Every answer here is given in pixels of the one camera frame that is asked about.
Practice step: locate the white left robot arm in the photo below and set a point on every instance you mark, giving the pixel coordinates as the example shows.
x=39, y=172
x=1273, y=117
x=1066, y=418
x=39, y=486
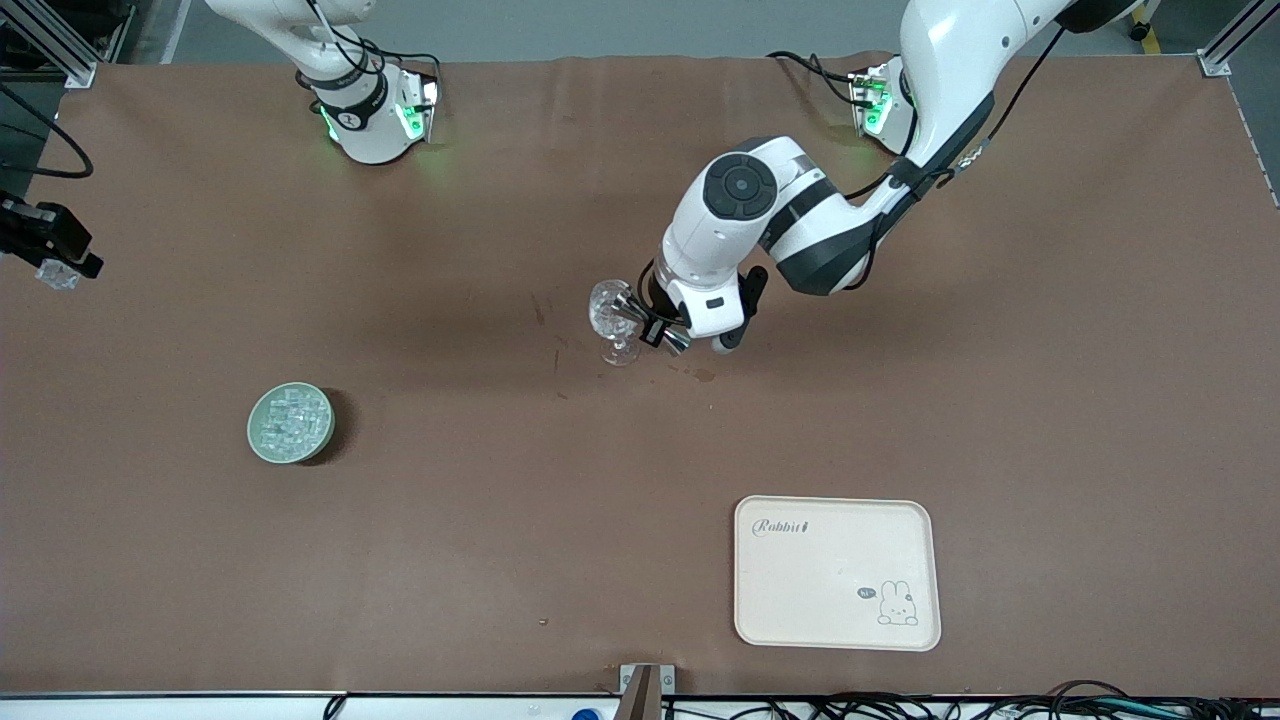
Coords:
x=950, y=60

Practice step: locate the silver metal jigger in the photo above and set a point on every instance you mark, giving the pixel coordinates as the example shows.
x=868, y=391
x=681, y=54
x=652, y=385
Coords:
x=628, y=308

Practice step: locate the aluminium frame profile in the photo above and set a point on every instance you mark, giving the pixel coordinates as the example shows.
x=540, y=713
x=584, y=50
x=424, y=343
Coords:
x=75, y=70
x=1215, y=62

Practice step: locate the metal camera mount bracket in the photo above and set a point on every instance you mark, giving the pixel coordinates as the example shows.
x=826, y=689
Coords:
x=630, y=680

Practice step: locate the clear stemmed wine glass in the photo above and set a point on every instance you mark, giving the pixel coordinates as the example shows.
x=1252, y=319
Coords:
x=606, y=312

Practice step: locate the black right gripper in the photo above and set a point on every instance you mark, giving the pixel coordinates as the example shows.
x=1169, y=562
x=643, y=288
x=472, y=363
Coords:
x=38, y=233

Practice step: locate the cream rabbit print tray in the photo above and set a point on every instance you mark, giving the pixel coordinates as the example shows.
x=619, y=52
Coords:
x=820, y=580

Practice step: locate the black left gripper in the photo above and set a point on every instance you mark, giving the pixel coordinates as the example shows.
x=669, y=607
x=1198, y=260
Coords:
x=650, y=300

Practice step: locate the clear ice cubes heap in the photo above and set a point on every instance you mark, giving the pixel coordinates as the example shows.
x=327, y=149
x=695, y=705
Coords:
x=295, y=425

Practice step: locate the green round bowl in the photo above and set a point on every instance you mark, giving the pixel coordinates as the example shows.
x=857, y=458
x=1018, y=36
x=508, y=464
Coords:
x=258, y=440

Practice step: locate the brown table mat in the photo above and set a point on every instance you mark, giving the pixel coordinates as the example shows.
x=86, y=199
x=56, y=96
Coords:
x=500, y=550

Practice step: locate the clear single ice cube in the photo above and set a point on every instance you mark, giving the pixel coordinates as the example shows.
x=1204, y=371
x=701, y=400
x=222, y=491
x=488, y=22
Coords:
x=58, y=276

